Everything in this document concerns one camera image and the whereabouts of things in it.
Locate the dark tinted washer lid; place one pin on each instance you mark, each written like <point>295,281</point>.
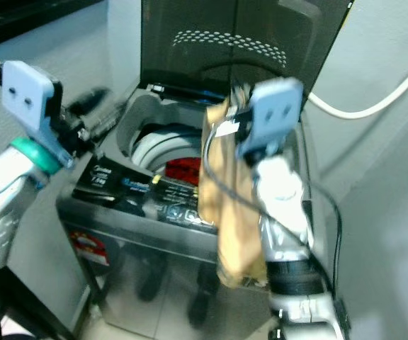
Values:
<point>232,14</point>

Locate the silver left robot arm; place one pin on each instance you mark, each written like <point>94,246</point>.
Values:
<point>6,191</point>

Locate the grey top-load washing machine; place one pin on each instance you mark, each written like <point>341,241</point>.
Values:
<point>147,283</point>

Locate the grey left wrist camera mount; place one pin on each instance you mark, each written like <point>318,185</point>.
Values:
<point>27,92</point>

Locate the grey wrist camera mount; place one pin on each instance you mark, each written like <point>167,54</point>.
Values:
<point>27,92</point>
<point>275,106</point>

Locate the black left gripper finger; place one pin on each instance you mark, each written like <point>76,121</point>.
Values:
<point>92,96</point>
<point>112,119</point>

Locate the red round sticker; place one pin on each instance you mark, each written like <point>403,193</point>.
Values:
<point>88,248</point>

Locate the tan garment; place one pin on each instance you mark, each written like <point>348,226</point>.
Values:
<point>232,212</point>

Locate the black shelf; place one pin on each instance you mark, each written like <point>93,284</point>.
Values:
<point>20,18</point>

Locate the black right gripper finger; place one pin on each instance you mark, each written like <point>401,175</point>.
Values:
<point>248,98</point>
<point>236,96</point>

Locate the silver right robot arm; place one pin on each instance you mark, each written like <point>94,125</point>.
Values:
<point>282,198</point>

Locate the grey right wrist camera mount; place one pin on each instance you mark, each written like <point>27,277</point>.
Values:
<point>275,106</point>

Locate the pale washer drum rim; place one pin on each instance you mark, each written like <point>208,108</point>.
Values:
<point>147,145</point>

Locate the red knitted garment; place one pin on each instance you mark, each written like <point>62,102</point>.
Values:
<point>183,170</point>

